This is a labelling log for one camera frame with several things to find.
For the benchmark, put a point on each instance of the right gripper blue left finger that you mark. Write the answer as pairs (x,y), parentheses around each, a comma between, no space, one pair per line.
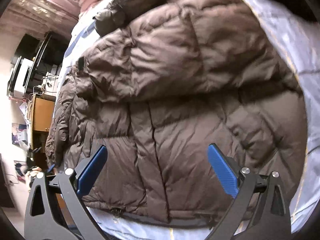
(43,216)

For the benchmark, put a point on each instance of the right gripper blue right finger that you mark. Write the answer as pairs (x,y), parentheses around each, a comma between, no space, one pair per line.
(271,217)

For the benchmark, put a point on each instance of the brown puffer jacket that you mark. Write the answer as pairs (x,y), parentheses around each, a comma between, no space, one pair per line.
(159,91)

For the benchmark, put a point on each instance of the wooden bedside cabinet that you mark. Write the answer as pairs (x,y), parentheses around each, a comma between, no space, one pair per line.
(39,115)

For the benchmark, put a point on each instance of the white printer box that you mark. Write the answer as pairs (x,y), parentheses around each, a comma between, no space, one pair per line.
(18,80)

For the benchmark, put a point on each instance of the black monitor screen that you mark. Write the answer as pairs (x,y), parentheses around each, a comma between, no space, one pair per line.
(50,54)

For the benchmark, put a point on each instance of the light blue plaid bedsheet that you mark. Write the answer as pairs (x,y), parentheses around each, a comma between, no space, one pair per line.
(297,42)

